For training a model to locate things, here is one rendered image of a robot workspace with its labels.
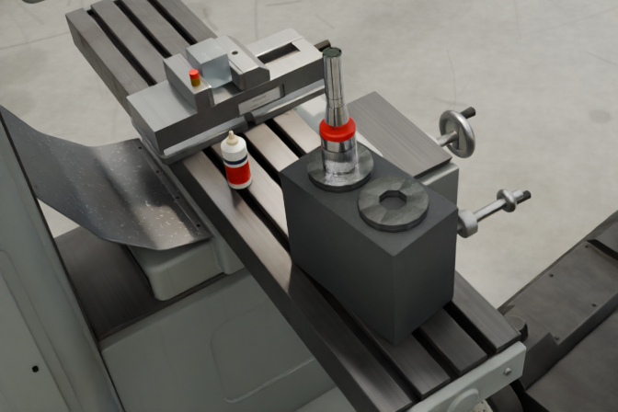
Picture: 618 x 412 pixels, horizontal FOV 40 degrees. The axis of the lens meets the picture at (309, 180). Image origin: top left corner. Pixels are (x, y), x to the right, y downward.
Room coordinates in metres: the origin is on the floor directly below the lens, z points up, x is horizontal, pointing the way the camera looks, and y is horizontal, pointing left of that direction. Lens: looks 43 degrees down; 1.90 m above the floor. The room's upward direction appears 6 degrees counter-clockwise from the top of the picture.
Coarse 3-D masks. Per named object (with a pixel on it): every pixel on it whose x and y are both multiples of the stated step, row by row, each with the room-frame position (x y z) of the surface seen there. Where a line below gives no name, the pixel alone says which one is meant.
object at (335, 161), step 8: (320, 136) 0.84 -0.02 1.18; (352, 136) 0.83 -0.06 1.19; (328, 144) 0.82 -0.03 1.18; (336, 144) 0.82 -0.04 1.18; (344, 144) 0.82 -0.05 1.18; (352, 144) 0.83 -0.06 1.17; (328, 152) 0.82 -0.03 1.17; (336, 152) 0.82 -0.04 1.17; (344, 152) 0.82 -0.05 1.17; (352, 152) 0.83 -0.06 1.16; (328, 160) 0.82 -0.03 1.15; (336, 160) 0.82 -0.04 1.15; (344, 160) 0.82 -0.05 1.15; (352, 160) 0.83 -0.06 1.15; (328, 168) 0.83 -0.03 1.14; (336, 168) 0.82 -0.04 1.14; (344, 168) 0.82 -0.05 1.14; (352, 168) 0.82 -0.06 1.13
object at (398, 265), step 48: (288, 192) 0.84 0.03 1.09; (336, 192) 0.80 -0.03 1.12; (384, 192) 0.78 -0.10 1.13; (432, 192) 0.78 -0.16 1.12; (336, 240) 0.76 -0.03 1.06; (384, 240) 0.71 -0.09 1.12; (432, 240) 0.72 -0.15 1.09; (336, 288) 0.77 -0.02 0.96; (384, 288) 0.69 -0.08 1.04; (432, 288) 0.72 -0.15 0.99; (384, 336) 0.69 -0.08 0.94
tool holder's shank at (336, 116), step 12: (336, 48) 0.85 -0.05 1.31; (324, 60) 0.84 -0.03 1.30; (336, 60) 0.83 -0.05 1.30; (324, 72) 0.84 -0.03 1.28; (336, 72) 0.83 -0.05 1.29; (336, 84) 0.83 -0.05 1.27; (336, 96) 0.83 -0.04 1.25; (336, 108) 0.83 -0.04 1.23; (336, 120) 0.83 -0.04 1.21; (348, 120) 0.83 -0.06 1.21
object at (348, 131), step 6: (324, 120) 0.85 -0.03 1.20; (324, 126) 0.84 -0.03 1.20; (348, 126) 0.84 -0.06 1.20; (354, 126) 0.84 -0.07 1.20; (324, 132) 0.83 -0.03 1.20; (330, 132) 0.83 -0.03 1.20; (336, 132) 0.83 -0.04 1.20; (342, 132) 0.82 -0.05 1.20; (348, 132) 0.82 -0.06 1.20; (354, 132) 0.83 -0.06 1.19; (324, 138) 0.83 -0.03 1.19; (330, 138) 0.82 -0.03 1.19; (336, 138) 0.82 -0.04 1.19; (342, 138) 0.82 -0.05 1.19; (348, 138) 0.82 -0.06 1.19
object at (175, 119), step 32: (288, 32) 1.36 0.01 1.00; (288, 64) 1.26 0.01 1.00; (320, 64) 1.27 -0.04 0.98; (128, 96) 1.22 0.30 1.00; (160, 96) 1.21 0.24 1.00; (192, 96) 1.16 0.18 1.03; (224, 96) 1.19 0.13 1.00; (256, 96) 1.21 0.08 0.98; (288, 96) 1.23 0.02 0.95; (160, 128) 1.12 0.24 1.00; (192, 128) 1.14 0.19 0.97; (224, 128) 1.16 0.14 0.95; (160, 160) 1.11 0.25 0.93
